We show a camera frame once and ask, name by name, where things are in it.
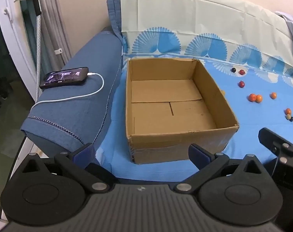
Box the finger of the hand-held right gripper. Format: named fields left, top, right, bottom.
left=258, top=128, right=293, bottom=165

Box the white framed glass door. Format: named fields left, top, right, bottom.
left=0, top=0, right=44, bottom=223

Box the brown cardboard box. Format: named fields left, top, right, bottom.
left=125, top=57, right=240, bottom=165

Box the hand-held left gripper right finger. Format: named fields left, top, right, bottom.
left=174, top=144, right=263, bottom=194

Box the garment steamer on stand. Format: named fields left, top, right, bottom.
left=39, top=0, right=72, bottom=66

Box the black smartphone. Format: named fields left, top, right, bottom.
left=39, top=67, right=89, bottom=89

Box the fan-print blue sheet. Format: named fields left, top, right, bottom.
left=98, top=0, right=293, bottom=182

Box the white charging cable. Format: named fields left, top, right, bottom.
left=30, top=72, right=105, bottom=113

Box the blue fabric sofa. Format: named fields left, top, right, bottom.
left=20, top=0, right=124, bottom=174

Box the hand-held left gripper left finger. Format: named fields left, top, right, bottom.
left=21, top=143, right=120, bottom=194

